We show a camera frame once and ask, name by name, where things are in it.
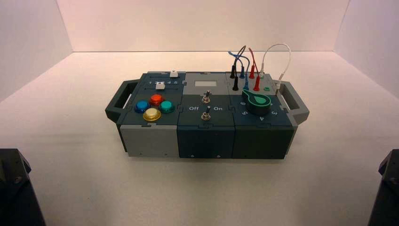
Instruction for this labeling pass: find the orange push button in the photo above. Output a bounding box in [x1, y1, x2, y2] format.
[149, 94, 165, 107]

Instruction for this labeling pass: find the red jumper wire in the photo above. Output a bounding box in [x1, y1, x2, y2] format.
[248, 47, 261, 92]

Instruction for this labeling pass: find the green rotary knob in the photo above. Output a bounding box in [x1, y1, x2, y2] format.
[241, 89, 272, 116]

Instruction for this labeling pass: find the blue push button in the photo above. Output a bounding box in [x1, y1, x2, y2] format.
[135, 100, 151, 114]

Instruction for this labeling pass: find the blue jumper wire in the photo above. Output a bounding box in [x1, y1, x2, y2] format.
[228, 50, 251, 91]

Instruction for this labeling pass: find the yellow push button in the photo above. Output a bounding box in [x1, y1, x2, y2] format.
[143, 108, 162, 122]

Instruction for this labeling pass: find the grey and teal control box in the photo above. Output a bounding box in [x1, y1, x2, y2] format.
[105, 71, 310, 160]

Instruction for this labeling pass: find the black jumper wire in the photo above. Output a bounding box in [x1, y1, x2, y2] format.
[230, 45, 247, 92]

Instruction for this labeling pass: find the white jumper wire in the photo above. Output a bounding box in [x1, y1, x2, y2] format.
[260, 43, 292, 96]

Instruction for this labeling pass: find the teal push button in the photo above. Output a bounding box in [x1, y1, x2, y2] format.
[159, 100, 175, 114]

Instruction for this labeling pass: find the white display window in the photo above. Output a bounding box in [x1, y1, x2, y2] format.
[194, 80, 217, 88]

